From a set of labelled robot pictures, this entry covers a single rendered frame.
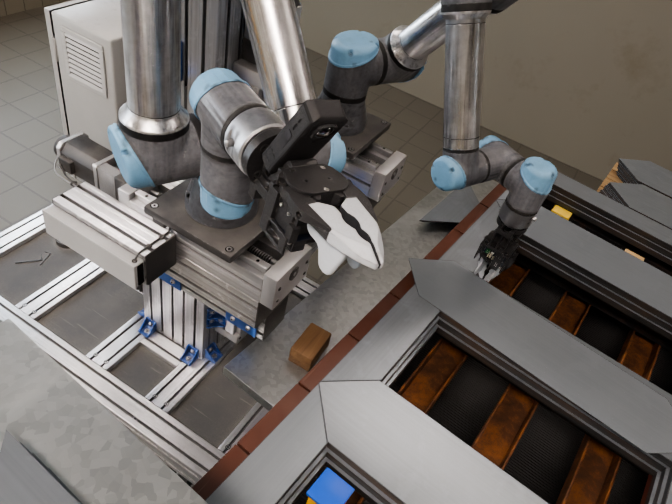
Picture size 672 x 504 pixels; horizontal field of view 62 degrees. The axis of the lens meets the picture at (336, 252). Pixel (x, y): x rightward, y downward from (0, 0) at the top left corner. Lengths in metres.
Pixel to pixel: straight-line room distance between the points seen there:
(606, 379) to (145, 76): 1.13
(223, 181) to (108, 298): 1.43
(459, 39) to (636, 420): 0.87
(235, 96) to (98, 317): 1.48
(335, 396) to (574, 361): 0.58
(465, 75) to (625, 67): 2.70
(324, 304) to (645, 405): 0.79
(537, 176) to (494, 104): 2.82
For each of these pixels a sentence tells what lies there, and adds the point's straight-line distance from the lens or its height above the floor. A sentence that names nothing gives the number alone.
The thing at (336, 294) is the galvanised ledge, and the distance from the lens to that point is 1.56.
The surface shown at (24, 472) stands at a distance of 0.84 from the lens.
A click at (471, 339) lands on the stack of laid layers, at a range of 1.36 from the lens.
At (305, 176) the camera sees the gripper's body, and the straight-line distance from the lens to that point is 0.59.
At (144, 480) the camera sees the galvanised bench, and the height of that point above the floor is 1.05.
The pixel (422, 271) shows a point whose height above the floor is 0.87.
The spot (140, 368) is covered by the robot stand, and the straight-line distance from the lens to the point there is 1.95.
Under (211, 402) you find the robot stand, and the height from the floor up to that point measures 0.21.
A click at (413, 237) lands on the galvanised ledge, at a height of 0.68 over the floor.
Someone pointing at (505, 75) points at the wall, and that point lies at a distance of 3.97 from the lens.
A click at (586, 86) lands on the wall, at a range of 3.89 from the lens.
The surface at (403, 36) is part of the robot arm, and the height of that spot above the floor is 1.29.
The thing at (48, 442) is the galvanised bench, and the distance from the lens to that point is 0.88.
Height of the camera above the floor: 1.81
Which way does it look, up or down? 42 degrees down
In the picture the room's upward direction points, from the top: 15 degrees clockwise
